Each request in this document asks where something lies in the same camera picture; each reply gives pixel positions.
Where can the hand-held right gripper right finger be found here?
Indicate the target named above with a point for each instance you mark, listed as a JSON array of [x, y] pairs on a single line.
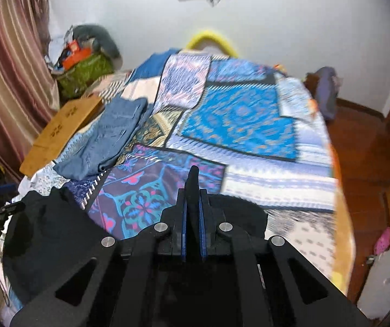
[[203, 228]]

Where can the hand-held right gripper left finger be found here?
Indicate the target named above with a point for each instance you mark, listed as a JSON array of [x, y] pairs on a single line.
[[184, 228]]

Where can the black pants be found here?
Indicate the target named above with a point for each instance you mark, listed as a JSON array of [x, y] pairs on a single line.
[[45, 231]]

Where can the wooden lap board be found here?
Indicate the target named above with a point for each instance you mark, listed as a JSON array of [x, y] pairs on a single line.
[[62, 129]]

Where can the patchwork bedspread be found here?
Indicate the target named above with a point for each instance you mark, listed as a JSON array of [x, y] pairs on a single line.
[[242, 122]]

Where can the blue jeans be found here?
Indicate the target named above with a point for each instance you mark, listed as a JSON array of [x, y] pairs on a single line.
[[109, 133]]

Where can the orange bed sheet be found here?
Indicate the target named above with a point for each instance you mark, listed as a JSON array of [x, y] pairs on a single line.
[[346, 238]]

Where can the striped pink curtain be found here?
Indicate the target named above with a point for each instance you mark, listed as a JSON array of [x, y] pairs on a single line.
[[11, 58]]

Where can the green patterned bag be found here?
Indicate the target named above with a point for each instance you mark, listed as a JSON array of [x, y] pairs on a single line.
[[82, 71]]

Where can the orange box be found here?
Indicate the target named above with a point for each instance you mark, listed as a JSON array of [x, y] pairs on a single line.
[[75, 56]]

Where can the pile of white clothes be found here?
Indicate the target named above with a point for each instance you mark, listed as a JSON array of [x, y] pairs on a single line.
[[57, 46]]

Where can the pink bag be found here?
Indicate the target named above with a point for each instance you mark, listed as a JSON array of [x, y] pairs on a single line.
[[383, 242]]

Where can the grey purple backpack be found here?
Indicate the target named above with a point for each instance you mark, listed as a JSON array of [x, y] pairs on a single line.
[[327, 88]]

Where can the yellow foam tube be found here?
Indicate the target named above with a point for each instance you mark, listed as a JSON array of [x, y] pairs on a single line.
[[208, 34]]

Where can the grey tube pillow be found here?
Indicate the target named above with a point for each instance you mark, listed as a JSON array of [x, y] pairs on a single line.
[[108, 41]]

